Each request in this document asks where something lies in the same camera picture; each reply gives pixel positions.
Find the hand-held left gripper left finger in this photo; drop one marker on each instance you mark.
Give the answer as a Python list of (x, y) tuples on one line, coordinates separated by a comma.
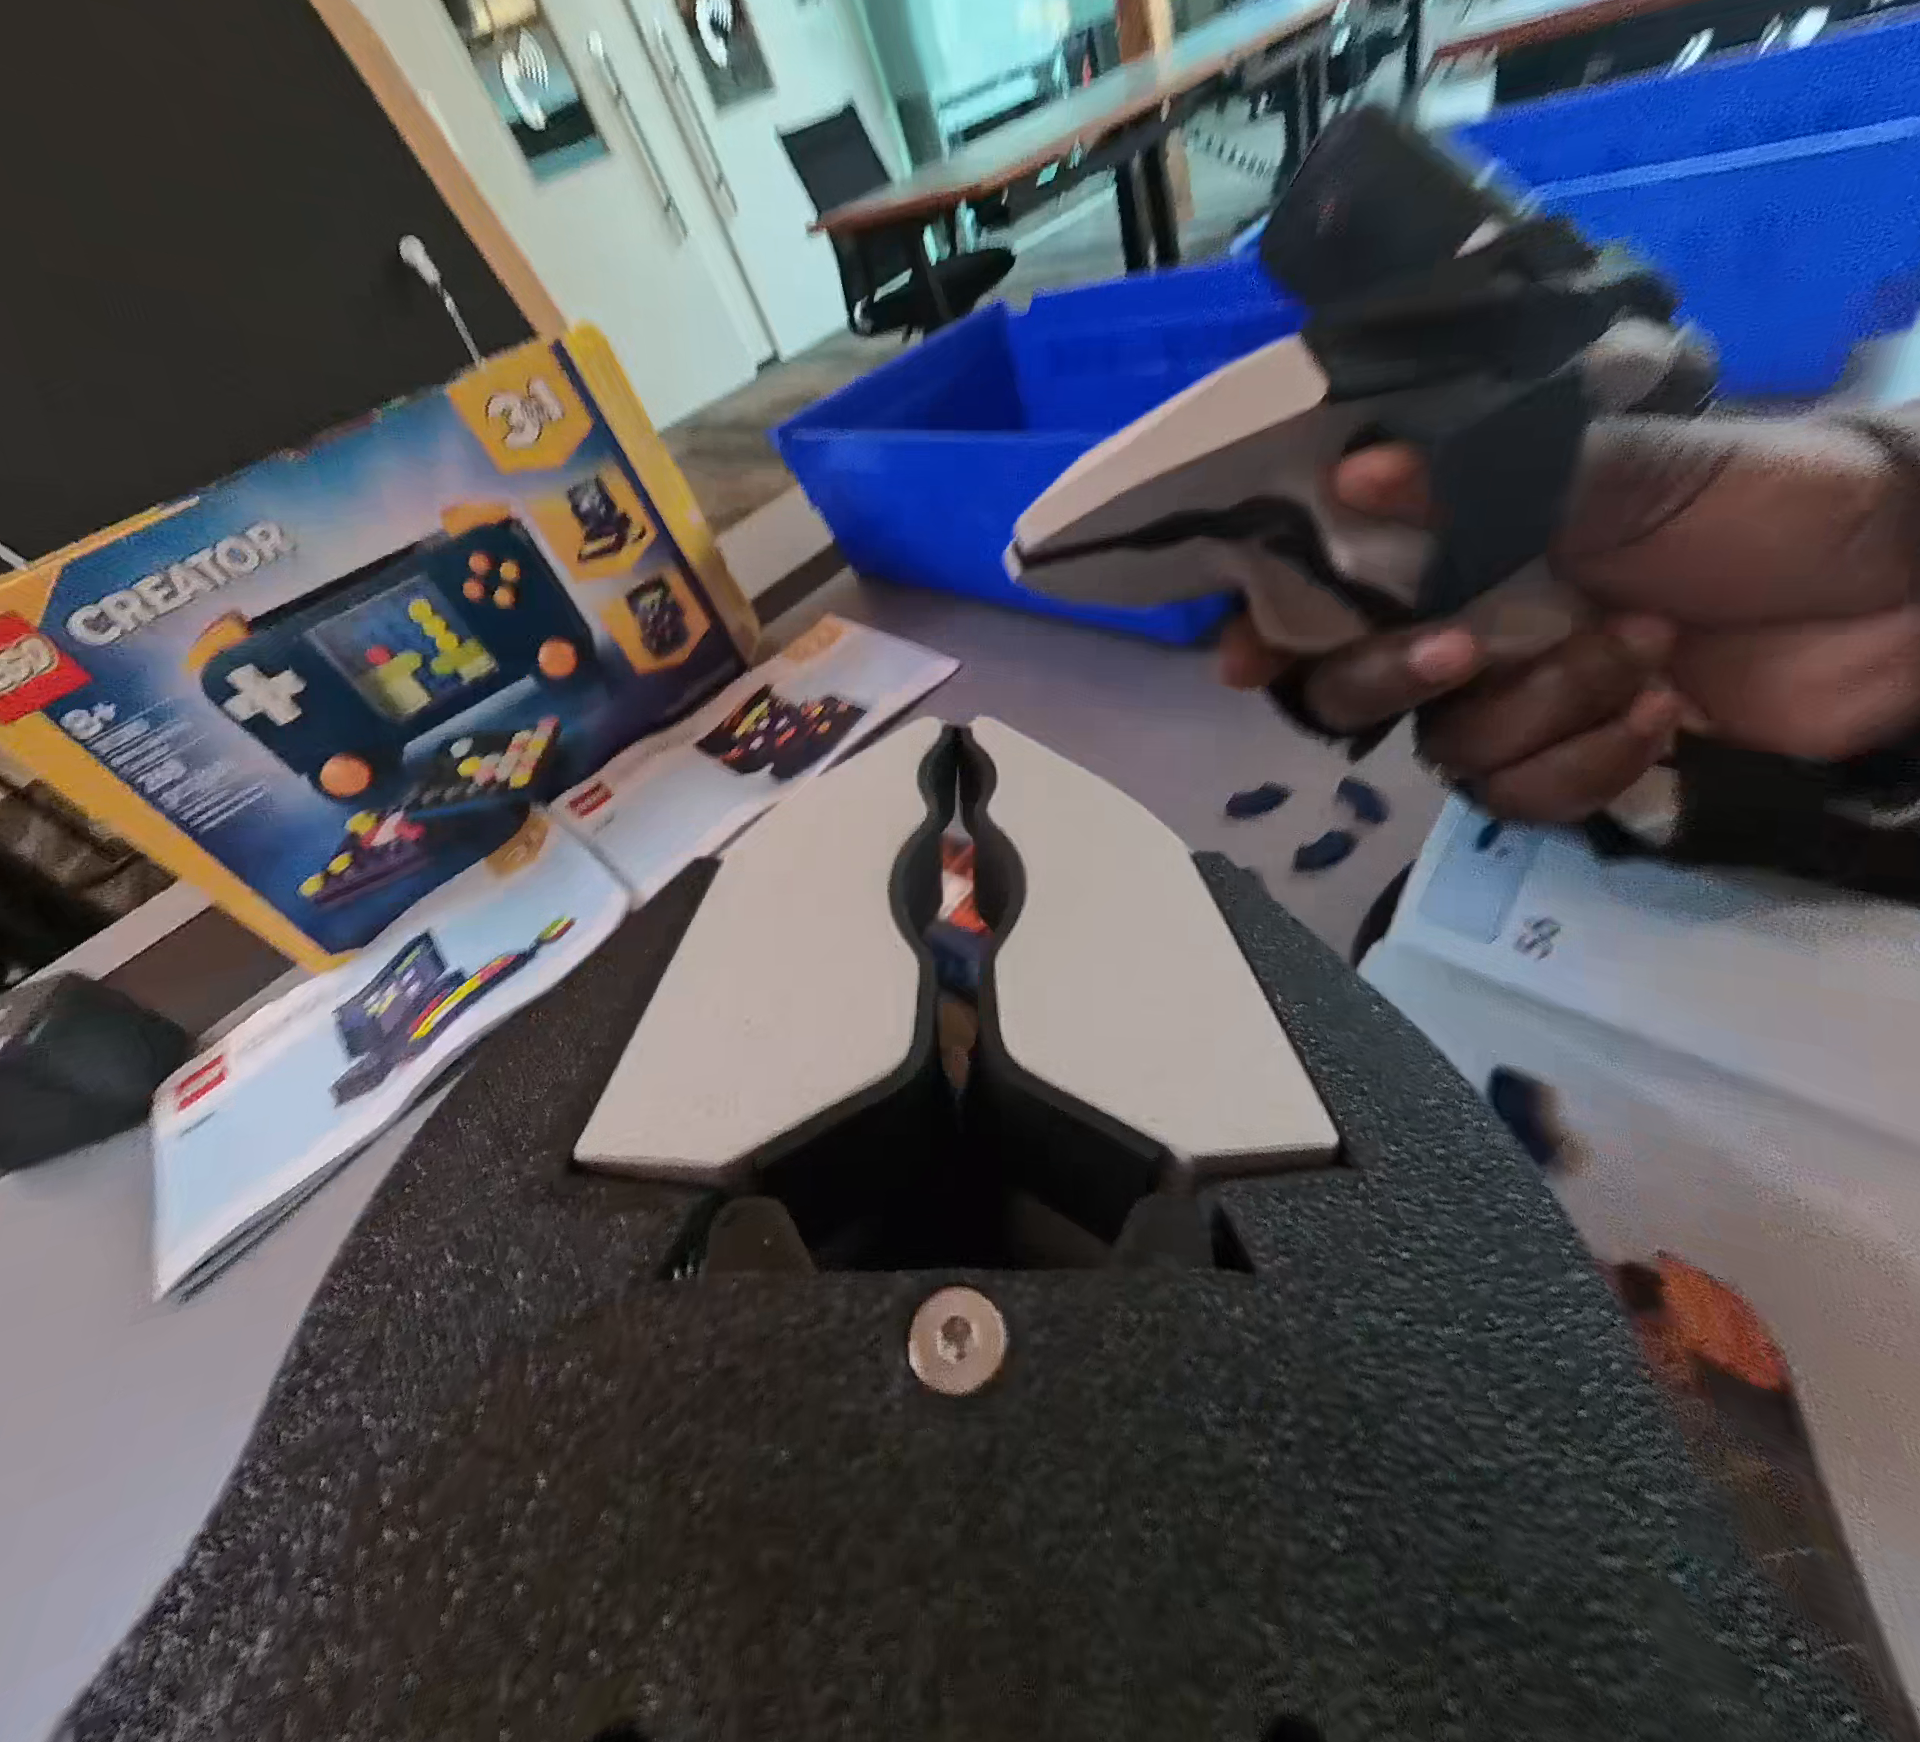
[(781, 1007)]

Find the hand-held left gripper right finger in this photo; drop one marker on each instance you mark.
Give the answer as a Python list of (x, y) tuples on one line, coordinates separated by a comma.
[(1141, 991)]

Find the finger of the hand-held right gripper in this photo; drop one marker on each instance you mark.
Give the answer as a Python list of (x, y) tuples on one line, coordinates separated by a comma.
[(1201, 438), (1141, 568)]

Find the blue and orange brick model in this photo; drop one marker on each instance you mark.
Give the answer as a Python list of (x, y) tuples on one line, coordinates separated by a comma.
[(959, 947)]

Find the small dark blue brick piece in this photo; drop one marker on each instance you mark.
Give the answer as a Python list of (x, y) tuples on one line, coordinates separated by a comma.
[(1361, 799), (1324, 852), (1257, 800)]

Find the person's right forearm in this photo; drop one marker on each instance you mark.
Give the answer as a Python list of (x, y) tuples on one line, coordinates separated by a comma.
[(1800, 818)]

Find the person's right hand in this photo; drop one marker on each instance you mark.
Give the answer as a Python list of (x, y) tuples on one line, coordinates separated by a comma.
[(1727, 573)]

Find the thin booklet with arcade model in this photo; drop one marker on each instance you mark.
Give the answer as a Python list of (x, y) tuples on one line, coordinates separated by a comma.
[(661, 841)]

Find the long wooden table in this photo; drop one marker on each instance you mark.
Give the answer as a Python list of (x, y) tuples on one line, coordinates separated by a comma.
[(1049, 145)]

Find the blue plastic bin with tag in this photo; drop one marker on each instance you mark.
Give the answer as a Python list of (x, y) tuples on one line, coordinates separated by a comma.
[(1771, 226)]

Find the black office chair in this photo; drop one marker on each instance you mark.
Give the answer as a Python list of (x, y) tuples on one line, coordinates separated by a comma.
[(841, 158)]

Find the white door with window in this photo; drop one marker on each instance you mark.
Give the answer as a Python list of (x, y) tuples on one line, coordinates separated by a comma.
[(705, 210), (571, 265)]

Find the thin booklet with blue model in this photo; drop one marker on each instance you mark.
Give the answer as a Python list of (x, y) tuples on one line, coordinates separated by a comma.
[(255, 1172)]

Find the open thick instruction booklet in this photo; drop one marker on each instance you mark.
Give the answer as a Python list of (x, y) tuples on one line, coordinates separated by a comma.
[(1727, 1096)]

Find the yellow and blue toy box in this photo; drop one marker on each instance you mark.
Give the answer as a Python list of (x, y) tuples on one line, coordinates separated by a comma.
[(300, 573)]

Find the black box-shaped case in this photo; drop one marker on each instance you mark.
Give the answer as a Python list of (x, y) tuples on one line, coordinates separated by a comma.
[(90, 1067)]

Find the black wall panel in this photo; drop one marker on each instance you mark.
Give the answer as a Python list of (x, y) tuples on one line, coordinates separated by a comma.
[(182, 197)]

